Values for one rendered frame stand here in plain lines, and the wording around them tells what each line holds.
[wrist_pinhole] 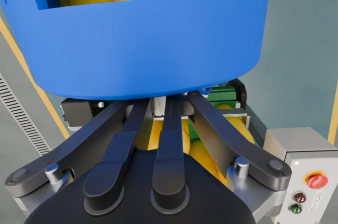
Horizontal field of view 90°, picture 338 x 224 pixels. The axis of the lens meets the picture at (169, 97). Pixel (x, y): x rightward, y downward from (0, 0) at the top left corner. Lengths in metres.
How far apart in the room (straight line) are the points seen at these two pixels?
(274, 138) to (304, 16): 1.27
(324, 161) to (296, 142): 0.05
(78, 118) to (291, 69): 1.54
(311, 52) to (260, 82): 0.40
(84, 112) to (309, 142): 0.49
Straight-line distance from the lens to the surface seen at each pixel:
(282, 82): 1.68
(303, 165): 0.42
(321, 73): 1.82
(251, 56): 0.17
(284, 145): 0.43
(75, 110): 0.45
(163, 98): 0.16
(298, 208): 0.50
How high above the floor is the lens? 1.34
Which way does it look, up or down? 66 degrees down
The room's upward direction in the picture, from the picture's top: 175 degrees counter-clockwise
